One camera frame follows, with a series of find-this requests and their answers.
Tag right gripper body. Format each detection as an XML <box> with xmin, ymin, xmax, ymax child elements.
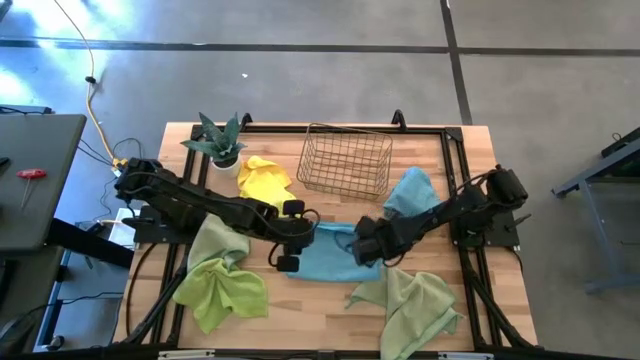
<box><xmin>351</xmin><ymin>214</ymin><xmax>404</xmax><ymax>268</ymax></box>

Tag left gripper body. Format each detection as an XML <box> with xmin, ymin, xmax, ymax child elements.
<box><xmin>272</xmin><ymin>198</ymin><xmax>318</xmax><ymax>274</ymax></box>

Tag blue microfiber towel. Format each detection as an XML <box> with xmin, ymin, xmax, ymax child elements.
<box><xmin>286</xmin><ymin>221</ymin><xmax>385</xmax><ymax>284</ymax></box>
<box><xmin>382</xmin><ymin>166</ymin><xmax>444</xmax><ymax>221</ymax></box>

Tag wire mesh basket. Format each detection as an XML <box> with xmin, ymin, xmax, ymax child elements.
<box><xmin>296</xmin><ymin>122</ymin><xmax>394</xmax><ymax>202</ymax></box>

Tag pale green microfiber towel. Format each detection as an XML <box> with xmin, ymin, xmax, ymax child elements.
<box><xmin>345</xmin><ymin>266</ymin><xmax>464</xmax><ymax>360</ymax></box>
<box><xmin>187</xmin><ymin>213</ymin><xmax>251</xmax><ymax>274</ymax></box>

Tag yellow microfiber towel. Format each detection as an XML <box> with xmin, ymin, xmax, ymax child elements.
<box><xmin>236</xmin><ymin>154</ymin><xmax>299</xmax><ymax>216</ymax></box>

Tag lime green microfiber towel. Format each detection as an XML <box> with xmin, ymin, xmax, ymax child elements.
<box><xmin>172</xmin><ymin>257</ymin><xmax>270</xmax><ymax>335</ymax></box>

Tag potted plant in white pot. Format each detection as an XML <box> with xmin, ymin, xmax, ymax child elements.
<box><xmin>180</xmin><ymin>111</ymin><xmax>248</xmax><ymax>179</ymax></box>

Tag black diagonal beam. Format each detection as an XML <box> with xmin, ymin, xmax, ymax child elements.
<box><xmin>45</xmin><ymin>217</ymin><xmax>135</xmax><ymax>270</ymax></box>

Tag blue-grey metal stand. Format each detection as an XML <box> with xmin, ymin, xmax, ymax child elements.
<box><xmin>551</xmin><ymin>127</ymin><xmax>640</xmax><ymax>295</ymax></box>

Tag grey side table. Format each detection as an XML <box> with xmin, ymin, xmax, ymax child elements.
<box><xmin>0</xmin><ymin>113</ymin><xmax>87</xmax><ymax>251</ymax></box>

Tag black flat device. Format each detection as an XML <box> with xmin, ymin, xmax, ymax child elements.
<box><xmin>0</xmin><ymin>103</ymin><xmax>54</xmax><ymax>116</ymax></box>

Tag black aluminium table frame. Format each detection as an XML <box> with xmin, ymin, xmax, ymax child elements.
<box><xmin>113</xmin><ymin>108</ymin><xmax>539</xmax><ymax>359</ymax></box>

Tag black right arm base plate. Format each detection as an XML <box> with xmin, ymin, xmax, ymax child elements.
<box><xmin>448</xmin><ymin>207</ymin><xmax>521</xmax><ymax>249</ymax></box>

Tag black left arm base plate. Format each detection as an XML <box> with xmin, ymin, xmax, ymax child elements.
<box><xmin>121</xmin><ymin>204</ymin><xmax>201</xmax><ymax>246</ymax></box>

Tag yellow extension cable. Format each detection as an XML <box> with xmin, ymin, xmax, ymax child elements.
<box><xmin>52</xmin><ymin>0</ymin><xmax>131</xmax><ymax>177</ymax></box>

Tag red-handled tool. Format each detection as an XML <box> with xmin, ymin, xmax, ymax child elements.
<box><xmin>15</xmin><ymin>168</ymin><xmax>49</xmax><ymax>210</ymax></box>

